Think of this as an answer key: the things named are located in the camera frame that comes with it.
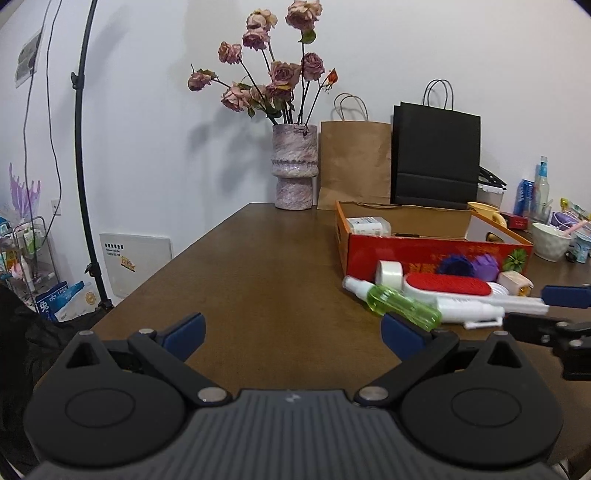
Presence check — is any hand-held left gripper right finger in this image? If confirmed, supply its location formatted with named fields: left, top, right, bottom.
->
left=355, top=313, right=527, bottom=409

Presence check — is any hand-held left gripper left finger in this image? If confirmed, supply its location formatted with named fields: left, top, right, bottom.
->
left=65, top=313, right=232, bottom=408

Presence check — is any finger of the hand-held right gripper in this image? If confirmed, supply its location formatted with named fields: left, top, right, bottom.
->
left=502, top=312, right=591, bottom=346
left=541, top=285, right=591, bottom=309

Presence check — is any green spray bottle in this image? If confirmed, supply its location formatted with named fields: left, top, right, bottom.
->
left=342, top=275, right=443, bottom=332

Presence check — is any cream cube block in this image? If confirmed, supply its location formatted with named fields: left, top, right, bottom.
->
left=496, top=270, right=533, bottom=299

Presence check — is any white tape roll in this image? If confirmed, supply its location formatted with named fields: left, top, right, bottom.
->
left=374, top=260, right=407, bottom=287

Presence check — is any red lint brush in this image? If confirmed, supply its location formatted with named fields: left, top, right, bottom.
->
left=402, top=272, right=550, bottom=309

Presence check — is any purple ridged lid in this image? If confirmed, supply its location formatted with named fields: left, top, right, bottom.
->
left=471, top=253, right=501, bottom=281

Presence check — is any red cardboard box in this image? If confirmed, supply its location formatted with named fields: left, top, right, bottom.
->
left=335, top=200, right=535, bottom=284

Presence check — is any blue ridged lid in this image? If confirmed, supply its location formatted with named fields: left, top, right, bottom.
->
left=437, top=255, right=474, bottom=278

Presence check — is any white plastic bottle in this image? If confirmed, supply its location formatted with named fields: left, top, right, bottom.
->
left=346, top=216, right=393, bottom=239

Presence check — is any light blue cup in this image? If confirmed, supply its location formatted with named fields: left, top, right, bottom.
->
left=573, top=230, right=591, bottom=264

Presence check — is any white ribbed bowl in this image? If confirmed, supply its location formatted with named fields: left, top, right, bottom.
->
left=531, top=222, right=574, bottom=263

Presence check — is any pink spoon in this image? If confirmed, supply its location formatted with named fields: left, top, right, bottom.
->
left=551, top=221, right=590, bottom=239

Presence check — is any purple small appliance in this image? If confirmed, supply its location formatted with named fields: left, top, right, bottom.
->
left=551, top=210, right=587, bottom=232

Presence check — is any yellow green packet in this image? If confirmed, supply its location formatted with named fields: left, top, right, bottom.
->
left=560, top=198, right=591, bottom=220

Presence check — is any small red box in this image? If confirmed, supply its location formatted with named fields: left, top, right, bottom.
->
left=499, top=211, right=532, bottom=230

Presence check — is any blue drink can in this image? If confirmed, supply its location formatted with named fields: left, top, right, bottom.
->
left=513, top=177, right=537, bottom=218

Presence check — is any clear glass bottle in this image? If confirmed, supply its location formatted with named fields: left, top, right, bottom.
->
left=532, top=155, right=553, bottom=223

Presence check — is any yellow mug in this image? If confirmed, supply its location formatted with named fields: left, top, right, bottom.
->
left=467, top=201, right=509, bottom=230

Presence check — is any blue tissue pack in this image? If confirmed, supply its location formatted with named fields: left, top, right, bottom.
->
left=34, top=280, right=100, bottom=324

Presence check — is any clear container with black lid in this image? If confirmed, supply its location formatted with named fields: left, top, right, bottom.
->
left=477, top=165, right=508, bottom=209

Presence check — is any dark cloth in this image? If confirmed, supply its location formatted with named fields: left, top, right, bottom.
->
left=0, top=285, right=95, bottom=464

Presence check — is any brown paper bag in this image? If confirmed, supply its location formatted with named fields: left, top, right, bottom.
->
left=317, top=93, right=393, bottom=212

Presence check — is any black paper bag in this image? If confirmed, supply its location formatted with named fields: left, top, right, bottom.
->
left=390, top=79, right=482, bottom=211

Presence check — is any pink marbled ceramic vase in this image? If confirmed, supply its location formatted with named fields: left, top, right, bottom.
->
left=271, top=123, right=320, bottom=211

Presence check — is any purple feather decoration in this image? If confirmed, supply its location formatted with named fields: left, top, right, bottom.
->
left=8, top=161, right=42, bottom=223

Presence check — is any black light stand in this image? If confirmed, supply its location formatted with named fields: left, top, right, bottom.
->
left=69, top=0, right=116, bottom=315

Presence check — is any dried pink rose bouquet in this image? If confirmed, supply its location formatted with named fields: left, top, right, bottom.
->
left=187, top=0, right=340, bottom=127

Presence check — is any white wall panel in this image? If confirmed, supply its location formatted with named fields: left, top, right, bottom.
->
left=99, top=232, right=174, bottom=299

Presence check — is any wire storage rack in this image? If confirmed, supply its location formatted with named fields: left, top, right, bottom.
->
left=0, top=215, right=59, bottom=302

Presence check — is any black cable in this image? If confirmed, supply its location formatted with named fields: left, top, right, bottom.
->
left=46, top=0, right=65, bottom=206
left=22, top=0, right=52, bottom=217

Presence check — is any wall poster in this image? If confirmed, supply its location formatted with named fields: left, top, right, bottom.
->
left=14, top=30, right=44, bottom=89

